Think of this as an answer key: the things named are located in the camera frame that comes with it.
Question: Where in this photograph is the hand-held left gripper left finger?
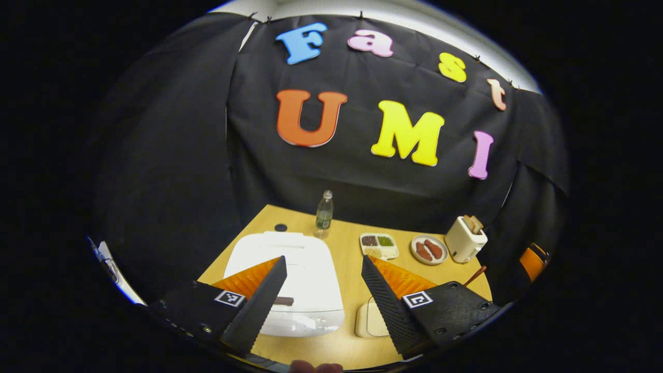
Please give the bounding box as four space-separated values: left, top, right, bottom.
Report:
145 256 288 358

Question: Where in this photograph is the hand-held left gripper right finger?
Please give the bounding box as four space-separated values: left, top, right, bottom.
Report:
361 255 502 362

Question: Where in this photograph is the clear tray of rice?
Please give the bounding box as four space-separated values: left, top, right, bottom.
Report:
355 298 390 339

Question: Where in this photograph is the white rice cooker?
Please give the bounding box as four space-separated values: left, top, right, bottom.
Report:
223 231 345 337

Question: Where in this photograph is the brown wooden spoon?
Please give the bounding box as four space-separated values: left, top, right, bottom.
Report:
464 266 488 287

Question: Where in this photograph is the white sectioned grain dish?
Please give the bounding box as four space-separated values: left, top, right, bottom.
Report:
359 233 400 260

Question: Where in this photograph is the round white plate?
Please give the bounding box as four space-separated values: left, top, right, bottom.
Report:
410 235 449 266

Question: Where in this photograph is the white toaster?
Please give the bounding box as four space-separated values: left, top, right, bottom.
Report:
444 217 488 264

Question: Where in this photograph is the clear plastic bottle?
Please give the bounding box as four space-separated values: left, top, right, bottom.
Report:
315 190 335 240

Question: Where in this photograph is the black phone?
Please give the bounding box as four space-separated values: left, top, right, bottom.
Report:
100 256 121 283

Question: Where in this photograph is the black backdrop cloth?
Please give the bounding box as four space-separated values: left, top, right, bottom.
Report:
85 13 570 304

